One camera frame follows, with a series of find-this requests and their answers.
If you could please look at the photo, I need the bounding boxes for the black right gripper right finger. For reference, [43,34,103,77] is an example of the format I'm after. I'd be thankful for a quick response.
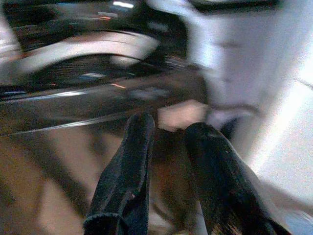
[183,122,291,235]

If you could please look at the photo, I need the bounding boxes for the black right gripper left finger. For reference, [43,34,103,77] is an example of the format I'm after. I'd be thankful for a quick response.
[83,112,156,235]

